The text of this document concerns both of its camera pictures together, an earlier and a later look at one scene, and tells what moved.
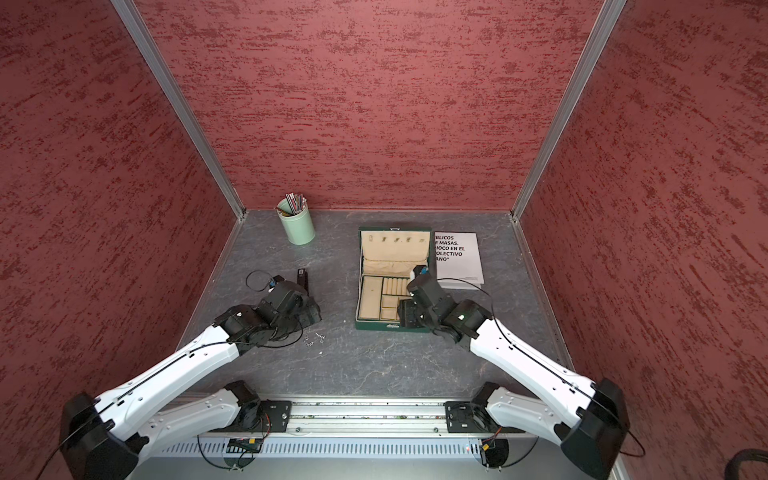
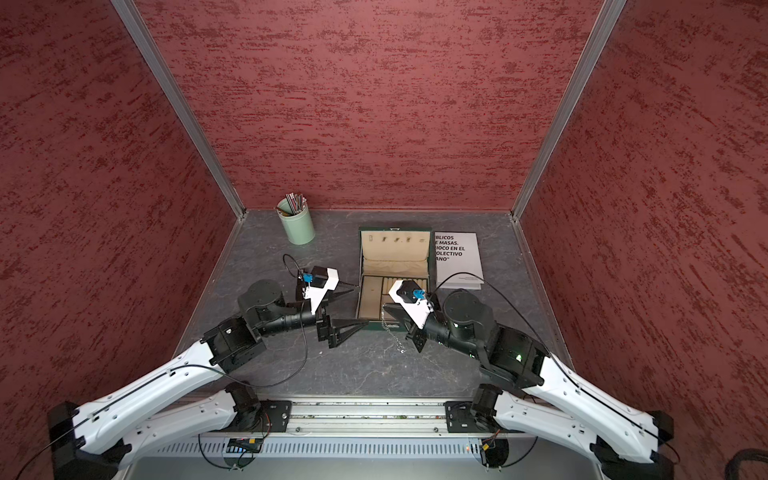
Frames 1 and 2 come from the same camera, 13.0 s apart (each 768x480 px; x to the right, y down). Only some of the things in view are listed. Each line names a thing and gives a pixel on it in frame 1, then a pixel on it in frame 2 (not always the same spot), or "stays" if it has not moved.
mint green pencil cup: (299, 227) stays
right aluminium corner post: (600, 33) stays
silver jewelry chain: (312, 342) to (403, 350)
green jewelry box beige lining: (386, 259) stays
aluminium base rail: (367, 418) stays
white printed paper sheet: (458, 256) stays
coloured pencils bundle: (296, 202) stays
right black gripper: (406, 314) to (415, 333)
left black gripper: (304, 319) to (323, 325)
